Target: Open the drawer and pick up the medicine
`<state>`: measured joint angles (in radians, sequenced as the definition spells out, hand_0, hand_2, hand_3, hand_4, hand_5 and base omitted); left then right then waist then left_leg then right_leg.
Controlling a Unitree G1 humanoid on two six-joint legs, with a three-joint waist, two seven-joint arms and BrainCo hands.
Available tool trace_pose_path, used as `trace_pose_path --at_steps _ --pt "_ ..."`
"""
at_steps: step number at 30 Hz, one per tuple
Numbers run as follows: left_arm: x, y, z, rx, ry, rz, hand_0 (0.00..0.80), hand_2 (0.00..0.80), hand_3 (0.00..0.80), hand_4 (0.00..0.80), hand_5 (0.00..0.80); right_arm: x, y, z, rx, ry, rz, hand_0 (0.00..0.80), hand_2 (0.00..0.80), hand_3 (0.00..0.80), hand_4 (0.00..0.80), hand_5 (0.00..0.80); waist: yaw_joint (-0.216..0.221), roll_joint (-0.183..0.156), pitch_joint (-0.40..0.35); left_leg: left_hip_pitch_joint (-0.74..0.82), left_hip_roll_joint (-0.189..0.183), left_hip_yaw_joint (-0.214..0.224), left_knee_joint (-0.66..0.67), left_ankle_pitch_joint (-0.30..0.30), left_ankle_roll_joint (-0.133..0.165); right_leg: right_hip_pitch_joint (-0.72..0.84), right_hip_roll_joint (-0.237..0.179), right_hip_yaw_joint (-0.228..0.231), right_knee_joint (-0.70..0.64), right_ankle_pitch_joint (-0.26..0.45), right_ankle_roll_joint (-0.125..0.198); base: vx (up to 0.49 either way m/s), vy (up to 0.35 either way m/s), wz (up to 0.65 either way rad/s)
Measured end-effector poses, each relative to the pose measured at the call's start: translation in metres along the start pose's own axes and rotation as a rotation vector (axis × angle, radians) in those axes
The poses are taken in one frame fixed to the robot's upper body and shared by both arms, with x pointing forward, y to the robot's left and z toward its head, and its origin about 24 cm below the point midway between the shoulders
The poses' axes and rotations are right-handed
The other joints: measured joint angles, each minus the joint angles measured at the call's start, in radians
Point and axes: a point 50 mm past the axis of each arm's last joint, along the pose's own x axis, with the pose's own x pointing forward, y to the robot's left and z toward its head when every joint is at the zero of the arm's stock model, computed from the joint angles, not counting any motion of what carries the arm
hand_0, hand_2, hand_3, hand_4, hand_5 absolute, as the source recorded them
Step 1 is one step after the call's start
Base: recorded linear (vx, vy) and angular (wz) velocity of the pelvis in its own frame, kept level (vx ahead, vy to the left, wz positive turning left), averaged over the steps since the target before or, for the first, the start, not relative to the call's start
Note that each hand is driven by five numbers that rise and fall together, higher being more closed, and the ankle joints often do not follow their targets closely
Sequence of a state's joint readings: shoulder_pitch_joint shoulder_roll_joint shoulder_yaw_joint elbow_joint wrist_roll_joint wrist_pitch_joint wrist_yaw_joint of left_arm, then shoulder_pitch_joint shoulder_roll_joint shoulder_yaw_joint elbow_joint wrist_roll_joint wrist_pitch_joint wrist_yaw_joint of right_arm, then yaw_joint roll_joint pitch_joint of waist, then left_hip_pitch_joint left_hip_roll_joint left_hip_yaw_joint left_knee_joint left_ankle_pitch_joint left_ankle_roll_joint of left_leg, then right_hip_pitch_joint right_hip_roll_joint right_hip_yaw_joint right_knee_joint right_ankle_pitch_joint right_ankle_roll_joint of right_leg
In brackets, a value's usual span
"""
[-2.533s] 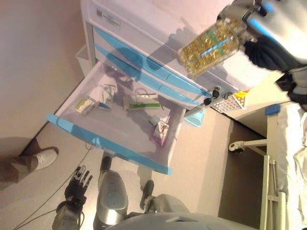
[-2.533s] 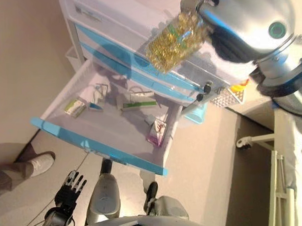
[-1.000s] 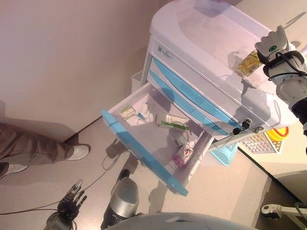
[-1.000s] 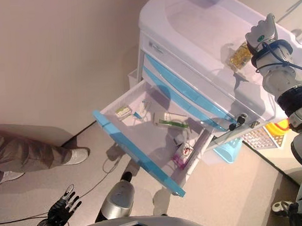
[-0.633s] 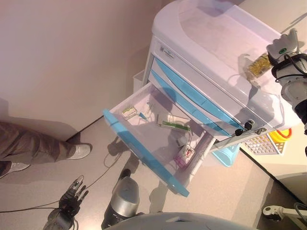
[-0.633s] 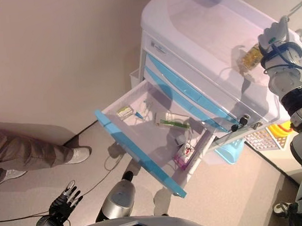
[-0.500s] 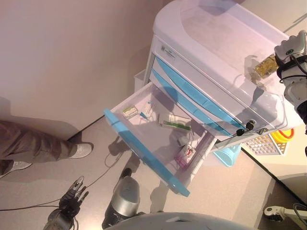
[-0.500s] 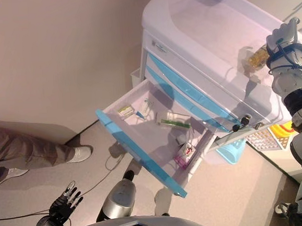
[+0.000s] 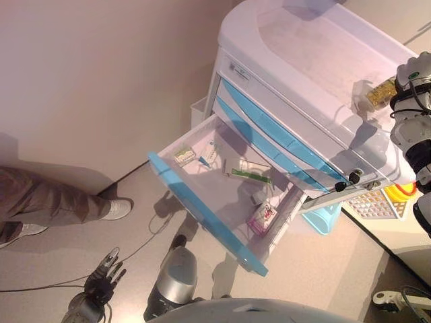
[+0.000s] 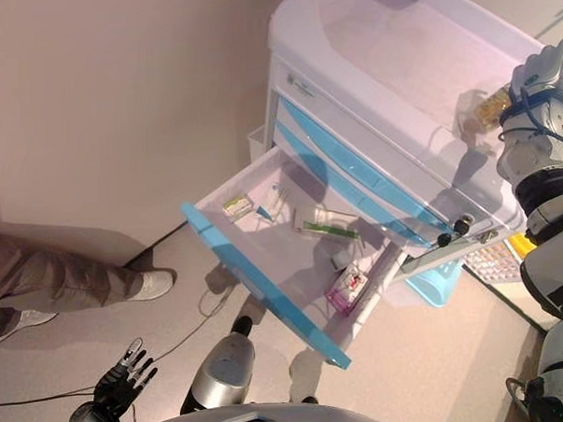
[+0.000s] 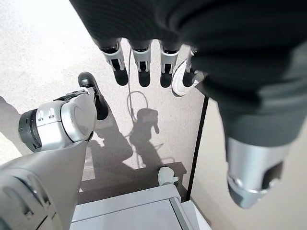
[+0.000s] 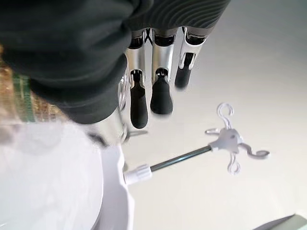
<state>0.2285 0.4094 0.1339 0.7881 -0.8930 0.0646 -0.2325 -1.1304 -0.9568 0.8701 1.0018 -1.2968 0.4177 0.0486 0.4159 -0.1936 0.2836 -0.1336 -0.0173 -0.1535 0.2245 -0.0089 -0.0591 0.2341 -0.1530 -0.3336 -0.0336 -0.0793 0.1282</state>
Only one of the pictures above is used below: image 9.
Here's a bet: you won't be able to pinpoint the white and blue medicine box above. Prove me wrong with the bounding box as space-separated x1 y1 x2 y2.
198 139 224 169

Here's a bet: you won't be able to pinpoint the thin grey floor cable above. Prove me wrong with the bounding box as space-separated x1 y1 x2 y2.
0 208 189 294

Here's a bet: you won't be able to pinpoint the yellow container red lid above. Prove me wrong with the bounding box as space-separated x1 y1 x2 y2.
383 183 419 205

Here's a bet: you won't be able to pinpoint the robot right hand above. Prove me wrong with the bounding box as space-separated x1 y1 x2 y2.
394 50 431 94

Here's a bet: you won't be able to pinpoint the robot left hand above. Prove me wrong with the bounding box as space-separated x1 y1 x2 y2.
84 247 127 303

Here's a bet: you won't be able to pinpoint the green and white medicine box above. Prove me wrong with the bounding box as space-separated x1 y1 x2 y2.
173 149 197 167

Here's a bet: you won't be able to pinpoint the white medical cart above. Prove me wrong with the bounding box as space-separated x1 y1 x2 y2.
203 0 422 203

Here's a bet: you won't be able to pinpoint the person leg brown trousers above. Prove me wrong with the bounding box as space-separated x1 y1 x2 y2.
0 164 134 225

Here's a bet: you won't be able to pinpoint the robot left leg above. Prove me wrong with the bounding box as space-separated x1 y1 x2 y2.
143 234 198 320

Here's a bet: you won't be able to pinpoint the white box green stripe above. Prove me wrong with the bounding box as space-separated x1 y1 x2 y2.
224 157 272 185

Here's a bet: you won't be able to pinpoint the light blue side bin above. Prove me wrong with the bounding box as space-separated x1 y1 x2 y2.
301 203 343 236

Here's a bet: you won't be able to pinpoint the white side bin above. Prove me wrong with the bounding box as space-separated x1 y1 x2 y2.
190 96 210 133

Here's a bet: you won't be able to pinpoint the clear bottle yellow pills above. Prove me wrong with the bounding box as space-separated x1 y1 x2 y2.
352 77 397 114

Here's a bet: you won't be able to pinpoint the white perforated basket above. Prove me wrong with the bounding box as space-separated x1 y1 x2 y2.
346 188 395 222

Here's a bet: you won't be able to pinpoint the grey cart label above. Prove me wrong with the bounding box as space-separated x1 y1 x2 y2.
227 62 253 81

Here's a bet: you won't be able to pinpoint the aluminium cart post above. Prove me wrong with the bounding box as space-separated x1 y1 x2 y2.
302 181 391 207

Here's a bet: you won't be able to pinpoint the pink and white medicine box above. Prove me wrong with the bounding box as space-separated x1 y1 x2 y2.
247 201 279 234

